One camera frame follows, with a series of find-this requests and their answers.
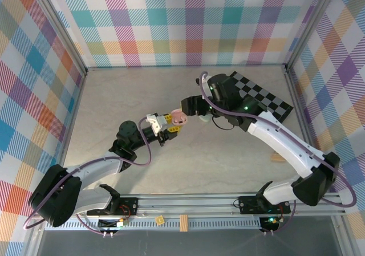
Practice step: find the left aluminium frame post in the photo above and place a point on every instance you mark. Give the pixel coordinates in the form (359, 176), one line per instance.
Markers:
(57, 28)

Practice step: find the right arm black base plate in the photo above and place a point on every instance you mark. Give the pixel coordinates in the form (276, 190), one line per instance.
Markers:
(248, 204)

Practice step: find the aluminium frame post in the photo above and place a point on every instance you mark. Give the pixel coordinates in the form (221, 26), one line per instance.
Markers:
(313, 25)
(57, 28)

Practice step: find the pink earbud charging case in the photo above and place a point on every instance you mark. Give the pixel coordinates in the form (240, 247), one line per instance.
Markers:
(179, 119)

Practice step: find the controller board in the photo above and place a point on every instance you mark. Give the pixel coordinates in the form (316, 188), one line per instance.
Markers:
(269, 221)
(112, 224)

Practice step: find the left controller board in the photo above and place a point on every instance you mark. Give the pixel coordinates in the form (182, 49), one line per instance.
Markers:
(112, 224)

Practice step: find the black grey chessboard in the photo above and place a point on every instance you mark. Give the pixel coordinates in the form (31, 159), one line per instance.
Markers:
(271, 99)

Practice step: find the aluminium floor rail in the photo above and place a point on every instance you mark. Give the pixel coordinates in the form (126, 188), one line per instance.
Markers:
(75, 102)
(296, 96)

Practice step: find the right aluminium frame post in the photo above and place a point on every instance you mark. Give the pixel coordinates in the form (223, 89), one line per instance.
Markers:
(313, 25)

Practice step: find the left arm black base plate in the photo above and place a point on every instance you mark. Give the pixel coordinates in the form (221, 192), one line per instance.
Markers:
(131, 204)

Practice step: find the right aluminium floor rail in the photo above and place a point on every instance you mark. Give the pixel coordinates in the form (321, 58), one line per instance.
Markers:
(296, 96)

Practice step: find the wooden letter block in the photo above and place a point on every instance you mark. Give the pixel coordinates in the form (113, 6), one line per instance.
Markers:
(160, 220)

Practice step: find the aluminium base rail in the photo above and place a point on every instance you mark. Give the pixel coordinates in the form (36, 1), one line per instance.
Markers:
(185, 203)

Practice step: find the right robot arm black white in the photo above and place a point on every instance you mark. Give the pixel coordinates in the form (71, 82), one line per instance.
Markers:
(279, 142)

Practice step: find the flat wooden piece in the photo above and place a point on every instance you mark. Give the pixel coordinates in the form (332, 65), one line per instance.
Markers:
(277, 157)

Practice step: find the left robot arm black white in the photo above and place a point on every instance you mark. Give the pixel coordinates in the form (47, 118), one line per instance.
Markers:
(97, 167)

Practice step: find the left aluminium floor rail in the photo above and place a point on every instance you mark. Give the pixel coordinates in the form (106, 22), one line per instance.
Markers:
(75, 102)

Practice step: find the plain wooden block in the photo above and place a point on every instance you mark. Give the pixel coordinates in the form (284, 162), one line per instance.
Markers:
(184, 223)

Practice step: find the right controller board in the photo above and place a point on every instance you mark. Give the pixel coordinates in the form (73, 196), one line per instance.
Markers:
(269, 221)

